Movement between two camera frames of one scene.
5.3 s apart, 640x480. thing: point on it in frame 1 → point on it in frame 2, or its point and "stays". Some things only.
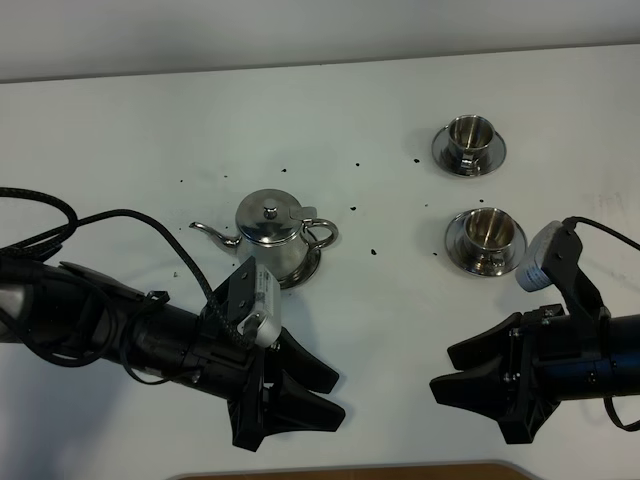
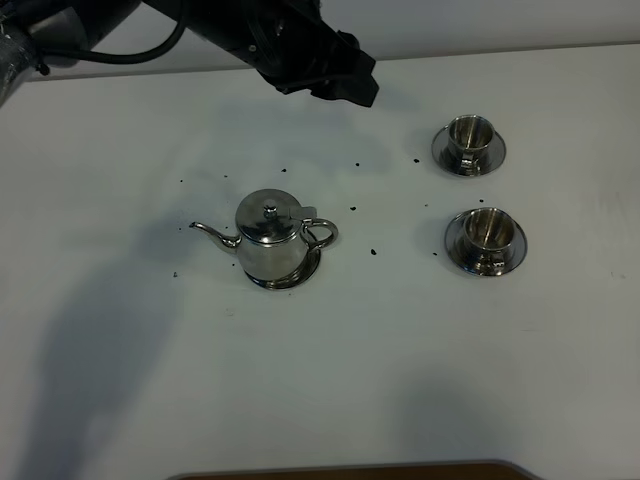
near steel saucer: (465, 258) stays
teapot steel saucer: (305, 272) stays
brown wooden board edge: (479, 470) stays
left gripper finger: (286, 406) → (348, 76)
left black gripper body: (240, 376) → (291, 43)
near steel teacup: (489, 234) stays
